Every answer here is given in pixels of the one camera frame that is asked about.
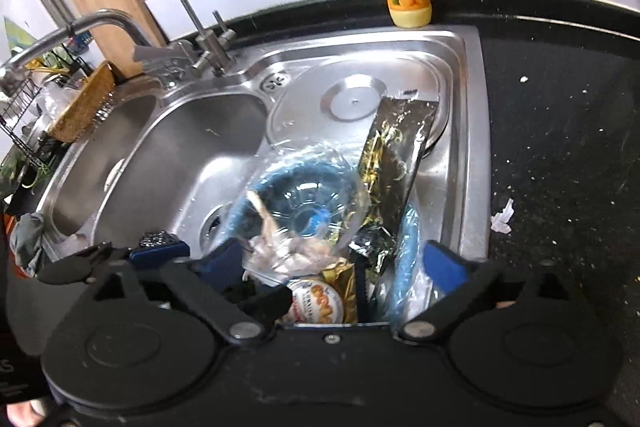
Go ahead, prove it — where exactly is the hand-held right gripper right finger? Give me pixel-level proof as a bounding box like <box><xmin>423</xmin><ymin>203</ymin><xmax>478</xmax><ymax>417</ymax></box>
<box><xmin>396</xmin><ymin>240</ymin><xmax>572</xmax><ymax>344</ymax></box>

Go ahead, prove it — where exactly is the gold snack wrapper round label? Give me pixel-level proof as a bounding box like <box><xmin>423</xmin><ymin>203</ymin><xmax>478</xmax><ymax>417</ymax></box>
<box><xmin>279</xmin><ymin>257</ymin><xmax>359</xmax><ymax>325</ymax></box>

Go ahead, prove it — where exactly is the person's left hand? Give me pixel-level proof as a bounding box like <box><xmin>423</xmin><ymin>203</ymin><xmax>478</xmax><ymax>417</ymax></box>
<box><xmin>0</xmin><ymin>399</ymin><xmax>49</xmax><ymax>427</ymax></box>

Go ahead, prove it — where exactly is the stainless steel sink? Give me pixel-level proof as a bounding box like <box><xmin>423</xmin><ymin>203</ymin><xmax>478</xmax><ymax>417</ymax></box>
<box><xmin>37</xmin><ymin>25</ymin><xmax>494</xmax><ymax>324</ymax></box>

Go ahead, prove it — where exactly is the white paper scrap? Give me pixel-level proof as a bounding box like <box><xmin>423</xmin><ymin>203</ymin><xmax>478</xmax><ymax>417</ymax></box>
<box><xmin>489</xmin><ymin>198</ymin><xmax>516</xmax><ymax>236</ymax></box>

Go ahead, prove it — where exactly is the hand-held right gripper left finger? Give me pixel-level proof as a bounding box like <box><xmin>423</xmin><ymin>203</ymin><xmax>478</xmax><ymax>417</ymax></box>
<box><xmin>94</xmin><ymin>239</ymin><xmax>272</xmax><ymax>346</ymax></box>

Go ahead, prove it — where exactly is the grey cloth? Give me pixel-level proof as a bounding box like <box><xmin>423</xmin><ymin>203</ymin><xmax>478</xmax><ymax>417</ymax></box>
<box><xmin>10</xmin><ymin>211</ymin><xmax>47</xmax><ymax>269</ymax></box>

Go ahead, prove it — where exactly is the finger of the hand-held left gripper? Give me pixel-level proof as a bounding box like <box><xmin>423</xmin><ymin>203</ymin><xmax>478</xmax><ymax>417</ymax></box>
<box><xmin>37</xmin><ymin>242</ymin><xmax>194</xmax><ymax>286</ymax></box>

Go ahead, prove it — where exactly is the wire dish rack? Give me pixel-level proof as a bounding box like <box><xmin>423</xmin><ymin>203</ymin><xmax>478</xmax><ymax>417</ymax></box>
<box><xmin>0</xmin><ymin>41</ymin><xmax>102</xmax><ymax>188</ymax></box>

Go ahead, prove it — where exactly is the blue bin with clear liner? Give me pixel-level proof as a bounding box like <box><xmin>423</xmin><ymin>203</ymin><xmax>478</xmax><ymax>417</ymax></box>
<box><xmin>219</xmin><ymin>138</ymin><xmax>452</xmax><ymax>324</ymax></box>

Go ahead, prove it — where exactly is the brown woven basket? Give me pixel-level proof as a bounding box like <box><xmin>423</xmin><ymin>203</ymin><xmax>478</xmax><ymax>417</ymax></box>
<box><xmin>49</xmin><ymin>60</ymin><xmax>118</xmax><ymax>144</ymax></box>

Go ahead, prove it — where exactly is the black crumpled wrapper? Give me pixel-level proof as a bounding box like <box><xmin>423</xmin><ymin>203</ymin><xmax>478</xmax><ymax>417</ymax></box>
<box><xmin>349</xmin><ymin>226</ymin><xmax>399</xmax><ymax>276</ymax></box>

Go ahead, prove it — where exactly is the clear plastic bag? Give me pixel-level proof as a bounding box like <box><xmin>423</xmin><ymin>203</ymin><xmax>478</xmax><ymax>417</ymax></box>
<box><xmin>239</xmin><ymin>186</ymin><xmax>362</xmax><ymax>284</ymax></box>

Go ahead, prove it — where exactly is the black gold foil bag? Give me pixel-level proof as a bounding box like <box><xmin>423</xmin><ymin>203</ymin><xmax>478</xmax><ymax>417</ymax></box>
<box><xmin>357</xmin><ymin>94</ymin><xmax>442</xmax><ymax>229</ymax></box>

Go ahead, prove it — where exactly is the steel wool scrubber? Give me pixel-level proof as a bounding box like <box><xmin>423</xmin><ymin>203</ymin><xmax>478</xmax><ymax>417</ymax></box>
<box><xmin>138</xmin><ymin>230</ymin><xmax>179</xmax><ymax>254</ymax></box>

